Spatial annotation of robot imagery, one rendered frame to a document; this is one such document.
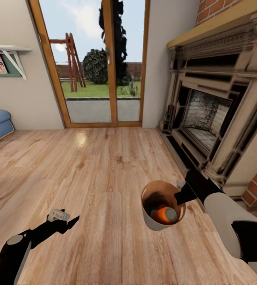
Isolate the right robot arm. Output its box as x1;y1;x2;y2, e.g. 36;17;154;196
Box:
174;169;257;274

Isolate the trash can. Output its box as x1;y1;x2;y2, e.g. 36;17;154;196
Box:
141;180;186;231

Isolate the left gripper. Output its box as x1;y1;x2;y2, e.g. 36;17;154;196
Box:
39;216;79;240

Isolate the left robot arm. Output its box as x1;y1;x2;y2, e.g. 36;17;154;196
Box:
0;209;79;285

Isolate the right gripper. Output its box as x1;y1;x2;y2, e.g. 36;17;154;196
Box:
174;187;197;205

